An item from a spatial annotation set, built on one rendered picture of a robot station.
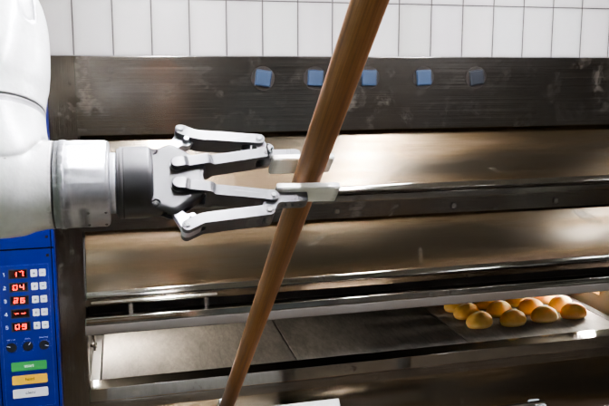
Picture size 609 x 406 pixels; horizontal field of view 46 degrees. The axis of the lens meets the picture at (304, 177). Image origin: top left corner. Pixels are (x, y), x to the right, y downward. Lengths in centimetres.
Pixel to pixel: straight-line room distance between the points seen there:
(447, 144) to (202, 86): 76
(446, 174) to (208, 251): 74
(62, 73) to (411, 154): 101
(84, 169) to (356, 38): 30
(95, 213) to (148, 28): 130
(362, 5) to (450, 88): 164
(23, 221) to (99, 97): 128
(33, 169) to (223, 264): 139
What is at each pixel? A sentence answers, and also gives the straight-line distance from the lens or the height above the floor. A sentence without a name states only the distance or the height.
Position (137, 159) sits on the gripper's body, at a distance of 74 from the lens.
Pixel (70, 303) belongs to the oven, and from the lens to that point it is 210.
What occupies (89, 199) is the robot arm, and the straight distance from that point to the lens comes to 73.
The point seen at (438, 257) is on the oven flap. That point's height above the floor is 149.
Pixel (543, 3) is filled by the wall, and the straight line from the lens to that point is 237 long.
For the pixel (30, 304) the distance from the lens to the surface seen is 208.
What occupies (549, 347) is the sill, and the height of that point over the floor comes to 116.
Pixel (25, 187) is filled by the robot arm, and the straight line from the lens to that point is 73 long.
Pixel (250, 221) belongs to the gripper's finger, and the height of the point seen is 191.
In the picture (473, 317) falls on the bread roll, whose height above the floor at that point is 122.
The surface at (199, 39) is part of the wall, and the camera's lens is 201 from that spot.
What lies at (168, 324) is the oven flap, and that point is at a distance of 197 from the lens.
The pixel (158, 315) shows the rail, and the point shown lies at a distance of 196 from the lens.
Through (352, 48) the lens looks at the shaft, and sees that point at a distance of 62.
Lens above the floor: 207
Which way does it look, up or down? 9 degrees down
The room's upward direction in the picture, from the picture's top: straight up
